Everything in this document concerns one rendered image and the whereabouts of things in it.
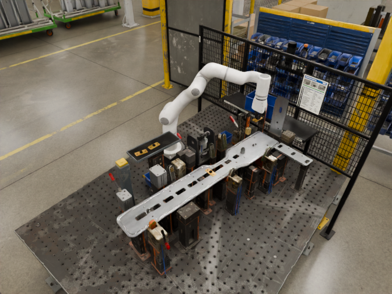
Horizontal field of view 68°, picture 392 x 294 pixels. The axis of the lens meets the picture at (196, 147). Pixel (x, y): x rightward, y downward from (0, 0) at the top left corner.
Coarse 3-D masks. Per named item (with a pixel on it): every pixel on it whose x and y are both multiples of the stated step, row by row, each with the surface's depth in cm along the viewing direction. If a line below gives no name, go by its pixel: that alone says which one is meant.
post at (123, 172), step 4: (116, 164) 190; (128, 164) 190; (116, 168) 192; (120, 168) 188; (124, 168) 189; (128, 168) 192; (120, 172) 189; (124, 172) 191; (128, 172) 193; (120, 176) 193; (124, 176) 193; (128, 176) 195; (120, 180) 199; (124, 180) 195; (128, 180) 198; (120, 184) 203; (124, 184) 197; (128, 184) 200; (124, 188) 199; (128, 188) 202; (132, 192) 207; (132, 196) 209; (132, 200) 211
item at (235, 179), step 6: (234, 174) 199; (228, 180) 199; (234, 180) 194; (240, 180) 194; (228, 186) 202; (234, 186) 197; (240, 186) 198; (228, 192) 206; (234, 192) 200; (240, 192) 202; (228, 198) 209; (234, 198) 203; (228, 204) 212; (234, 204) 208; (228, 210) 215; (234, 210) 212
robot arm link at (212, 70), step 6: (204, 66) 199; (210, 66) 196; (216, 66) 195; (222, 66) 196; (198, 72) 212; (204, 72) 199; (210, 72) 197; (216, 72) 196; (222, 72) 195; (204, 78) 209; (210, 78) 203; (222, 78) 198
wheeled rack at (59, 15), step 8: (40, 0) 780; (88, 8) 833; (96, 8) 847; (104, 8) 846; (112, 8) 854; (120, 8) 876; (48, 16) 793; (56, 16) 777; (64, 16) 754; (72, 16) 777; (80, 16) 787; (88, 16) 805
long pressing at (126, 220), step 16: (240, 144) 231; (256, 144) 231; (272, 144) 232; (224, 160) 216; (240, 160) 216; (192, 176) 202; (208, 176) 202; (224, 176) 203; (160, 192) 190; (192, 192) 190; (144, 208) 180; (160, 208) 180; (176, 208) 181; (128, 224) 171; (144, 224) 171
